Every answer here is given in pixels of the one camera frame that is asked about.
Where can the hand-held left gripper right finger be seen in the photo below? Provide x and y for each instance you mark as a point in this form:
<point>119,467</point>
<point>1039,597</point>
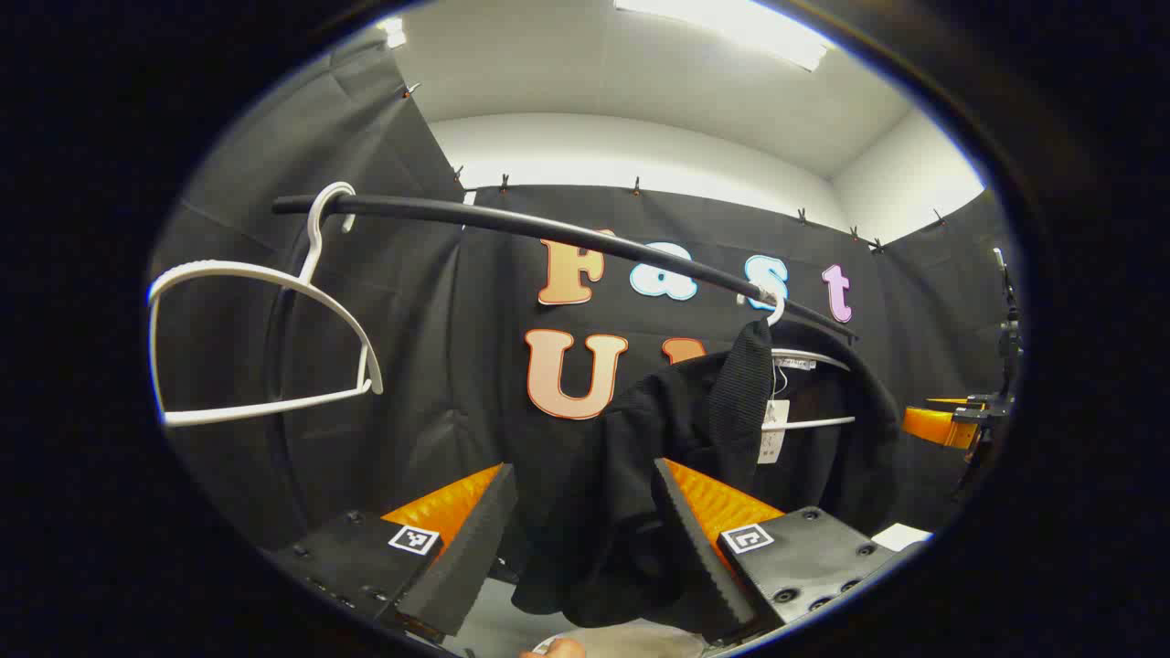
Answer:
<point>699,567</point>

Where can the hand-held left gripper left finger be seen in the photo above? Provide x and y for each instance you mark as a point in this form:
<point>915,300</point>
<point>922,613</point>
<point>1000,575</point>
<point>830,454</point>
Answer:
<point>462,557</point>

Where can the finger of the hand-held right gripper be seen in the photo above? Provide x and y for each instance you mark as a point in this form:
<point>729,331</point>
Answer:
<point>951,400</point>
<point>932,427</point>

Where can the white laundry hamper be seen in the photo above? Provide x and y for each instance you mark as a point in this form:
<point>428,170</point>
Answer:
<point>631,640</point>

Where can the black knit garment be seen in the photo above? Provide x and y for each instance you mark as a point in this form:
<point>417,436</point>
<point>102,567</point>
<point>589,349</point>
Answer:
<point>594,457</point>

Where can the black clothes rack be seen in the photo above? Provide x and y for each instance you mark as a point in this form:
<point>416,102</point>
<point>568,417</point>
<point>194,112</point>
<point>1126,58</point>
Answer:
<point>512,221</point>

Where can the empty white clothes hanger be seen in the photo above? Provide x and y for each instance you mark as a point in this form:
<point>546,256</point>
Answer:
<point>228,267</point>

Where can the white paper hang tag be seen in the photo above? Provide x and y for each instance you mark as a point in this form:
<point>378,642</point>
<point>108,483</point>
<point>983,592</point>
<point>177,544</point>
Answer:
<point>773,439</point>

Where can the black backdrop cloth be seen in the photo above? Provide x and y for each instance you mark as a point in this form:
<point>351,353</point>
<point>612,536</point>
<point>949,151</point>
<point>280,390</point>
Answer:
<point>430,366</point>

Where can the row of small backdrop clips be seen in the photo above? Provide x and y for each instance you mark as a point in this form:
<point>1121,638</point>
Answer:
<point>636,186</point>

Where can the small ceiling light panel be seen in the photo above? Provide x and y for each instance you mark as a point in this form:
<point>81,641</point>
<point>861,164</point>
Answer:
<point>394,32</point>

